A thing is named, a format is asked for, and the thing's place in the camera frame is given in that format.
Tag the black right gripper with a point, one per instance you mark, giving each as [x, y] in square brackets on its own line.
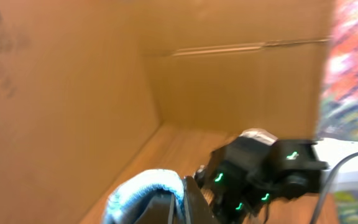
[229, 180]

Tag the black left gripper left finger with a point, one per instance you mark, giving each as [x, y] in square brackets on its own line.
[159, 208]

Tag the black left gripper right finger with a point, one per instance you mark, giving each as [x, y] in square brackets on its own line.
[197, 210]

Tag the light blue t-shirt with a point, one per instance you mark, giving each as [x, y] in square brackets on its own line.
[127, 202]

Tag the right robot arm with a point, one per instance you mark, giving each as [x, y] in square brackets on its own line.
[292, 169]

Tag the brown cardboard backboard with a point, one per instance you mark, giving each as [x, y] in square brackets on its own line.
[85, 84]

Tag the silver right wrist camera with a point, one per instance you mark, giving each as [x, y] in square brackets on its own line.
[259, 135]

